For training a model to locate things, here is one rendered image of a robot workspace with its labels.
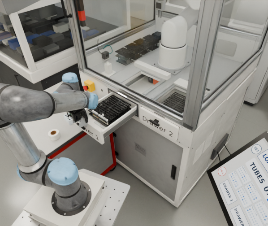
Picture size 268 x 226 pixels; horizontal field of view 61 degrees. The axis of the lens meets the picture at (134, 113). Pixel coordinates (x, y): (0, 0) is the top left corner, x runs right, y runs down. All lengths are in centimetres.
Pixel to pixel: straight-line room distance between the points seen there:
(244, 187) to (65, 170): 72
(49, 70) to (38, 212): 127
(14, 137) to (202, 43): 81
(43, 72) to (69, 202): 127
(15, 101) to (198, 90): 79
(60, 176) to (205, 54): 79
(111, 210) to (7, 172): 156
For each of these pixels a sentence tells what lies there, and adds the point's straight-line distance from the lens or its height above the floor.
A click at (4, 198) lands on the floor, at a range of 243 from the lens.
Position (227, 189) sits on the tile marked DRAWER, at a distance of 105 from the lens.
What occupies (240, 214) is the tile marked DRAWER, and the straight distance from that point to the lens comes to 101.
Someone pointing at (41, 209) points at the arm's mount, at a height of 84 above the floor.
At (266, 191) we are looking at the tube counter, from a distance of 98.
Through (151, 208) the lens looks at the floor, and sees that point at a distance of 208.
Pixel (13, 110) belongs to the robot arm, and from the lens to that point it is 75.
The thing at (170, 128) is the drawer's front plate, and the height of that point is 90.
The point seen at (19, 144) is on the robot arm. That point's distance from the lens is 95.
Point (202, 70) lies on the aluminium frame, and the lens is 109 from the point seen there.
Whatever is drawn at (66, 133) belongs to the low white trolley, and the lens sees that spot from 161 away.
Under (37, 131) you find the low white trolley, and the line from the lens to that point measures 169.
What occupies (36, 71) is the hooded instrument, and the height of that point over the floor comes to 90.
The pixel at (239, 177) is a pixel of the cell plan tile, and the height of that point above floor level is 106.
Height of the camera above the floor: 186
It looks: 41 degrees down
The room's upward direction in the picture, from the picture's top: 2 degrees counter-clockwise
